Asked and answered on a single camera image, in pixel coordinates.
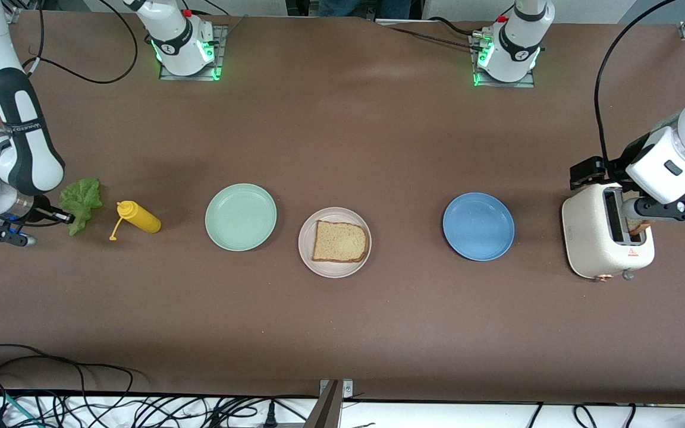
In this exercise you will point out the blue plate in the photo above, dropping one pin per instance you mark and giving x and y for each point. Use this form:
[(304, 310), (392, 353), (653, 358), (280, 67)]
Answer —
[(478, 226)]

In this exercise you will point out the dark crust bread slice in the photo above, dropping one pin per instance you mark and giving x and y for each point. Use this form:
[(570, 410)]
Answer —
[(637, 226)]

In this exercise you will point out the mint green plate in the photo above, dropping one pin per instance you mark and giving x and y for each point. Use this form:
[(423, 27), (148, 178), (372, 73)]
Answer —
[(240, 217)]

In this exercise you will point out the person in dark trousers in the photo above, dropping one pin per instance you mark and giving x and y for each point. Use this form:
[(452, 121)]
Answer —
[(366, 7)]

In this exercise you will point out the black power plug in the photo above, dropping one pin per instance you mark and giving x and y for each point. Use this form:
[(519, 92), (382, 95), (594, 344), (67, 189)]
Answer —
[(270, 416)]

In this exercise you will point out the yellow mustard squeeze bottle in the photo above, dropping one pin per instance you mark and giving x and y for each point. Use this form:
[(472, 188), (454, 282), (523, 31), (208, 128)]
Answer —
[(140, 218)]

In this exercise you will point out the brown table cover mat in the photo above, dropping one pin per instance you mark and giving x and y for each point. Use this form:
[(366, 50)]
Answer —
[(342, 148)]

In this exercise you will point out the metal clamp bracket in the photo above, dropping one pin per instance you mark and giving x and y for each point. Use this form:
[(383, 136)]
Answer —
[(327, 404)]

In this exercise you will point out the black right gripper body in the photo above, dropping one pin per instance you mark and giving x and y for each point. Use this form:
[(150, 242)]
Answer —
[(41, 210)]

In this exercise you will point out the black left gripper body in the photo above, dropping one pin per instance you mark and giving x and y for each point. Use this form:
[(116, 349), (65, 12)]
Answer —
[(612, 167)]

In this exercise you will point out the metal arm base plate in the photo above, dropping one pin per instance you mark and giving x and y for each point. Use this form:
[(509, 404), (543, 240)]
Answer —
[(222, 47), (480, 84)]

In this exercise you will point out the light crust bread slice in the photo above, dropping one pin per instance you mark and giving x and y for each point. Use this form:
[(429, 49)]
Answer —
[(339, 241)]

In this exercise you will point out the white toaster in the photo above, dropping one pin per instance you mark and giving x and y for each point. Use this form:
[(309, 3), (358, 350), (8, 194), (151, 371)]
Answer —
[(586, 238)]

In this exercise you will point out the green lettuce leaf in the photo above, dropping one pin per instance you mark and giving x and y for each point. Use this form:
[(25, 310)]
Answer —
[(84, 199)]

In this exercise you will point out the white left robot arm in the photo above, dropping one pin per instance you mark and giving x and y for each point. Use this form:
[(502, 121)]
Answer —
[(518, 47)]

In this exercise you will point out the beige plate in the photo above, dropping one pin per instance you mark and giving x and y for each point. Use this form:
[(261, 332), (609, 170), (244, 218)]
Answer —
[(333, 270)]

